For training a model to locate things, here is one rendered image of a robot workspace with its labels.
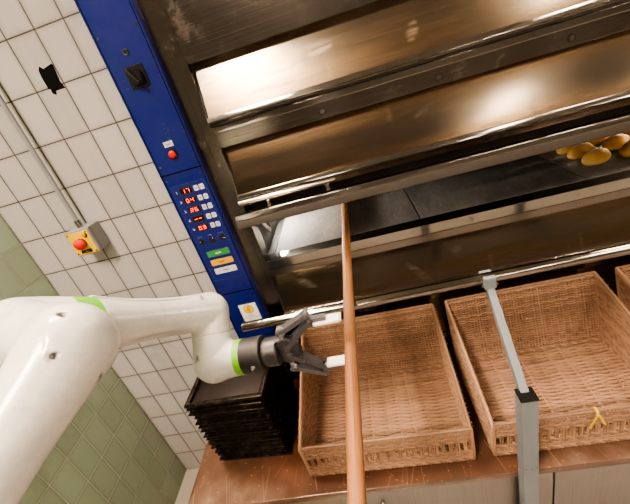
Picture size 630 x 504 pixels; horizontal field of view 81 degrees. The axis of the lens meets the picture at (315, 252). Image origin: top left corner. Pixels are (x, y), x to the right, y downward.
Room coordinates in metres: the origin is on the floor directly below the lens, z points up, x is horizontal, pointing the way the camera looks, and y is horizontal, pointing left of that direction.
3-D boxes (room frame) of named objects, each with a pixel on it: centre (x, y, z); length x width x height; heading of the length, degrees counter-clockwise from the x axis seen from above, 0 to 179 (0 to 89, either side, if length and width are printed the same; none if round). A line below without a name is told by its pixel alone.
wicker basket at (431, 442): (0.97, -0.07, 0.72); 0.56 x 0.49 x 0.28; 78
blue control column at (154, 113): (2.23, 0.17, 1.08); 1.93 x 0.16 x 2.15; 170
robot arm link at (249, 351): (0.76, 0.22, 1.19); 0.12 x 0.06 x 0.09; 169
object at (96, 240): (1.36, 0.79, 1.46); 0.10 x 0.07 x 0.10; 80
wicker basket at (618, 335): (0.86, -0.65, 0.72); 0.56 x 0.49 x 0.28; 79
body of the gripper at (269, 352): (0.74, 0.15, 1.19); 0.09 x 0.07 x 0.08; 79
